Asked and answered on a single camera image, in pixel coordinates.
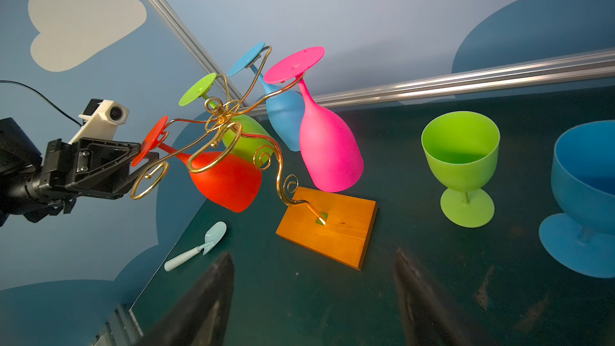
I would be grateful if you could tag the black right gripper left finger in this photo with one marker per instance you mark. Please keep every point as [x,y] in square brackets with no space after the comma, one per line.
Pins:
[201,316]

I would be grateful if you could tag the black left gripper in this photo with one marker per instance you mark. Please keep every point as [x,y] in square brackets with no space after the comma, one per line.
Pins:
[94,168]

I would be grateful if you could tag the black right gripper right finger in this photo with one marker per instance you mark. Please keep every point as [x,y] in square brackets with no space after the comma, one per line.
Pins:
[429,315]

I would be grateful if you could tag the red wine glass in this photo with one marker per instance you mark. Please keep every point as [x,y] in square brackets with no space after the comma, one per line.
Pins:
[233,183]

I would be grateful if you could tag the light green wine glass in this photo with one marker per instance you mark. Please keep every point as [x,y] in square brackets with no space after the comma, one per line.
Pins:
[461,149]

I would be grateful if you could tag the blue wine glass front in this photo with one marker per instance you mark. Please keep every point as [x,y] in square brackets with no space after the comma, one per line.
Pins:
[581,236]

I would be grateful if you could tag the blue wine glass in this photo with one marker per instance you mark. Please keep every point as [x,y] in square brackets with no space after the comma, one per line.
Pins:
[285,111]
[581,236]

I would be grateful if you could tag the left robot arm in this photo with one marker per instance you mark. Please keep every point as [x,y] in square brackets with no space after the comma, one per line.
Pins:
[36,185]

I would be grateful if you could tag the wooden rack base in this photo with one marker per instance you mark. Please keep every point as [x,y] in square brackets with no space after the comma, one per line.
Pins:
[343,231]

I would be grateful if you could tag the magenta wine glass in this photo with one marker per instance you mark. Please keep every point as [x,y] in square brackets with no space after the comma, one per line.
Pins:
[327,145]

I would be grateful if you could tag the blue wine glass rear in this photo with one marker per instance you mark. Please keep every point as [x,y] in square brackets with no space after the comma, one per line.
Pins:
[285,111]

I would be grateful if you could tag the light blue spatula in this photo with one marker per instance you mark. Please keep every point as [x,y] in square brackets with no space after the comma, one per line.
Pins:
[211,238]

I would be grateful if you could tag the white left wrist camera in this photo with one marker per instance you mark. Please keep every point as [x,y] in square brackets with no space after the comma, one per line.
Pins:
[101,120]

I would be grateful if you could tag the aluminium frame rail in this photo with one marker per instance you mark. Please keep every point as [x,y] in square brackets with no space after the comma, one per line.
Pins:
[371,43]

